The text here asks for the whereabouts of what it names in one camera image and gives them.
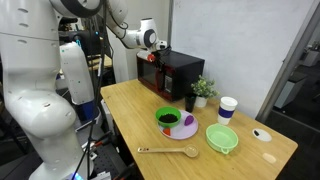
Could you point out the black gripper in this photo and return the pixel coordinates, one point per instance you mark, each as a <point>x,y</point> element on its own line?
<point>160,55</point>

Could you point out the red and black microwave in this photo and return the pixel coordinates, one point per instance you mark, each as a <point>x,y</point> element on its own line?
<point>183,73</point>

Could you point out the dark green bowl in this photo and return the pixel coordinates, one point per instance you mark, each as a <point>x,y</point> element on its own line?
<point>168,117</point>

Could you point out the purple toy grapes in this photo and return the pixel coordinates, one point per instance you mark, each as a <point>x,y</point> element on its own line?
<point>189,120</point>

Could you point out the red toy strawberry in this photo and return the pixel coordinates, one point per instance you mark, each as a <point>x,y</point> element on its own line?
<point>166,132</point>

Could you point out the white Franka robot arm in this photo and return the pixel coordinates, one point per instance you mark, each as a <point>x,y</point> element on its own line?
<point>33,100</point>

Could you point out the black cup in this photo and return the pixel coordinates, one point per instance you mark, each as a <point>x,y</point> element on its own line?
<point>190,103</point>

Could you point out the small potted green plant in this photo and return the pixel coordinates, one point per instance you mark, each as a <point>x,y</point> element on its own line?
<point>203,88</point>

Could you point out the wooden background desk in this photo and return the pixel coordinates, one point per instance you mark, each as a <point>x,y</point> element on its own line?
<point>107,61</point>

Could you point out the white paper cup, blue sleeve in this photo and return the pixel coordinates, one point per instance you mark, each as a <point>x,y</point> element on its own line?
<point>227,111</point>

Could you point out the white and blue robot column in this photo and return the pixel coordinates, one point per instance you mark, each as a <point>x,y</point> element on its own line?
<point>78,76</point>

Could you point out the wooden spoon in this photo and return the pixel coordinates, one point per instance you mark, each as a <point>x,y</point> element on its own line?
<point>166,150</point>

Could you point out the orange and black clamp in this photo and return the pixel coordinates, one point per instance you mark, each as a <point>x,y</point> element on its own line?
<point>103,140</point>

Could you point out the black perforated breadboard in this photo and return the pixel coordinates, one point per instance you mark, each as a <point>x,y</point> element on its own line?
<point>110,160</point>

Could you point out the white round coaster, black mark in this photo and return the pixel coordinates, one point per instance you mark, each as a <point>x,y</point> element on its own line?
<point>263,135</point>

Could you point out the gray background cabinet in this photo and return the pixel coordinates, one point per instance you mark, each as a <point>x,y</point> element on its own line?
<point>290,90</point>

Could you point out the round tan table sticker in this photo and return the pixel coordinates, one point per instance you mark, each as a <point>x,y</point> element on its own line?
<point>269,158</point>

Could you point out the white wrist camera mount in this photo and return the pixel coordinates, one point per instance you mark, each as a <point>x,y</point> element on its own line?
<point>143,55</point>

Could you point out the silver aluminium bracket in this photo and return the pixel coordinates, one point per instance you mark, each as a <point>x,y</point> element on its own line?
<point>104,176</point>
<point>88,149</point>

